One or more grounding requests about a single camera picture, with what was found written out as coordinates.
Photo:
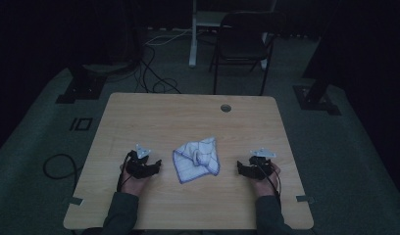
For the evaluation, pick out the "white blue-checked cloth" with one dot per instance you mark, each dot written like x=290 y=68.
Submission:
x=196 y=160

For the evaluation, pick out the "person's left hand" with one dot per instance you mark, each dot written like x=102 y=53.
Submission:
x=132 y=184

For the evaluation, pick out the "black folding chair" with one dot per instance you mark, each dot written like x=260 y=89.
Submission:
x=243 y=45

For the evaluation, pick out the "black stand base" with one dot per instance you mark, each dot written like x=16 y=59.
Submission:
x=315 y=99
x=82 y=88

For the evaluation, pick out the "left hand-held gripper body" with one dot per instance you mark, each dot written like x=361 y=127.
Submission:
x=137 y=164

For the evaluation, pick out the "person's right hand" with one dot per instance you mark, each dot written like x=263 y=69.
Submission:
x=263 y=186

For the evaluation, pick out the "round grey stand base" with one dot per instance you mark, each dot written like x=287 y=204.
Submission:
x=106 y=68

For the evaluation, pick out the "grey table grommet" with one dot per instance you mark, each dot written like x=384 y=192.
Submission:
x=225 y=108

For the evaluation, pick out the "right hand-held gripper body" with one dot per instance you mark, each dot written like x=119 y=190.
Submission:
x=261 y=164

